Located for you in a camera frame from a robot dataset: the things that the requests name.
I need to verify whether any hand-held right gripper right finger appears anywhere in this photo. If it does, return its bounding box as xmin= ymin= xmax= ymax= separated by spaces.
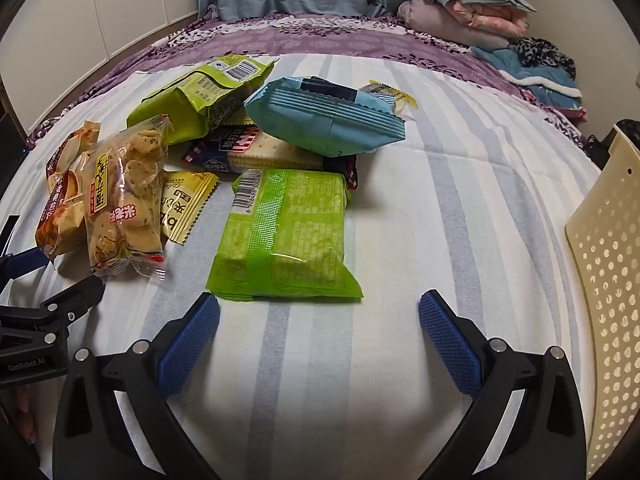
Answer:
xmin=417 ymin=290 xmax=588 ymax=480

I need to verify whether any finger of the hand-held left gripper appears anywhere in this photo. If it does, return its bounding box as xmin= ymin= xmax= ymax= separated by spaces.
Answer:
xmin=0 ymin=274 xmax=106 ymax=347
xmin=0 ymin=215 xmax=51 ymax=291

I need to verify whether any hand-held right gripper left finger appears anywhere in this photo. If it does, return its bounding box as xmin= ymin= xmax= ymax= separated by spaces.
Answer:
xmin=52 ymin=291 xmax=223 ymax=480

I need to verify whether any brown pastry packet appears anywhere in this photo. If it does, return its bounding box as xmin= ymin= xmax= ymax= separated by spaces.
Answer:
xmin=35 ymin=121 xmax=101 ymax=258

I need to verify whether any clear cookie packet yellow label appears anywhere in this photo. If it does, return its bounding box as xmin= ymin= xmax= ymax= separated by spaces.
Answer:
xmin=80 ymin=115 xmax=173 ymax=281

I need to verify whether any small golden yellow snack packet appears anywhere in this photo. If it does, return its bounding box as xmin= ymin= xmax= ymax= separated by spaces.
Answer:
xmin=160 ymin=171 xmax=221 ymax=246

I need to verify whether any bright green snack packet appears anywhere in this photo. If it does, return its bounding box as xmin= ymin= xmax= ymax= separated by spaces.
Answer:
xmin=206 ymin=169 xmax=364 ymax=302

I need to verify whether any cream perforated plastic basket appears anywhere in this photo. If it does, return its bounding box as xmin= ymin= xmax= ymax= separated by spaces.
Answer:
xmin=565 ymin=124 xmax=640 ymax=478

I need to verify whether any navy cracker packet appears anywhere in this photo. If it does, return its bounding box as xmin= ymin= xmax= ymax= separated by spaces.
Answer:
xmin=182 ymin=127 xmax=360 ymax=191

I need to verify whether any olive green snack packet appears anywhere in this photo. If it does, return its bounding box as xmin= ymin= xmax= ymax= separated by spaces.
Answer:
xmin=126 ymin=55 xmax=278 ymax=146

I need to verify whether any small clear yellow-edged snack packet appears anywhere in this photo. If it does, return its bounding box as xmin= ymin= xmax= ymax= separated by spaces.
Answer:
xmin=360 ymin=80 xmax=419 ymax=113

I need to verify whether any light blue snack packet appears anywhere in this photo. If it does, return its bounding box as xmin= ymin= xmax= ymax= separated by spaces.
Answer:
xmin=243 ymin=76 xmax=406 ymax=157

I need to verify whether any person's left hand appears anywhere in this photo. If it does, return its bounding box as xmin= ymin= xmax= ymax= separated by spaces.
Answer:
xmin=0 ymin=387 xmax=40 ymax=448

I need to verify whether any striped blanket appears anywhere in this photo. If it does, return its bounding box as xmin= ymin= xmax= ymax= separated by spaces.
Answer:
xmin=0 ymin=52 xmax=608 ymax=480

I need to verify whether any white wardrobe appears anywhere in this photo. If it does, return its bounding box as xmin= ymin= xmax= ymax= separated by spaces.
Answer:
xmin=0 ymin=0 xmax=201 ymax=133

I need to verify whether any blue fleece blanket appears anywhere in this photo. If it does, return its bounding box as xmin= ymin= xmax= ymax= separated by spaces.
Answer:
xmin=470 ymin=45 xmax=586 ymax=111

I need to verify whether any leopard print cloth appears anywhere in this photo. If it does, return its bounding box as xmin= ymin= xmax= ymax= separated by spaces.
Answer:
xmin=512 ymin=37 xmax=578 ymax=78

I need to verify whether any mauve folded quilt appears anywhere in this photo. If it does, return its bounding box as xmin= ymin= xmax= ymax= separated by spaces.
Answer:
xmin=397 ymin=0 xmax=511 ymax=51

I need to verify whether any pink floral folded quilt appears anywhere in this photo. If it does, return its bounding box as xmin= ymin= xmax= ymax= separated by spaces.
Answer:
xmin=440 ymin=0 xmax=531 ymax=38

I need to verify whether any purple floral bedsheet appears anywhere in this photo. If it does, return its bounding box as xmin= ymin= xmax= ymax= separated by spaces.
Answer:
xmin=25 ymin=12 xmax=586 ymax=151

